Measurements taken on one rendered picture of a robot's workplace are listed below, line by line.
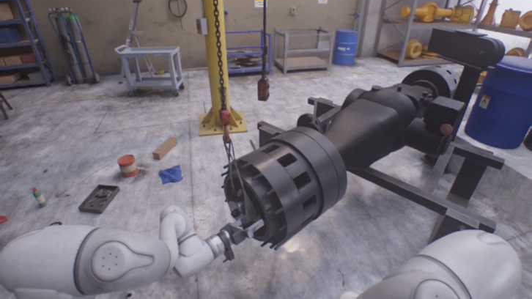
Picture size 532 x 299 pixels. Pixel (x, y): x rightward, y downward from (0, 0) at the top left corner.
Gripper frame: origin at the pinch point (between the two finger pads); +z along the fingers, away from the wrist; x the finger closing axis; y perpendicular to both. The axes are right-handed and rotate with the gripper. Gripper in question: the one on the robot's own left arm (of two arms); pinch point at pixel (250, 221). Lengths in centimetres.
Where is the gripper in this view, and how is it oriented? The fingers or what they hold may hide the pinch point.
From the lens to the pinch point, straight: 125.9
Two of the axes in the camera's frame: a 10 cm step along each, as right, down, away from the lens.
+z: 7.5, -3.3, 5.8
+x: -5.8, 1.2, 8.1
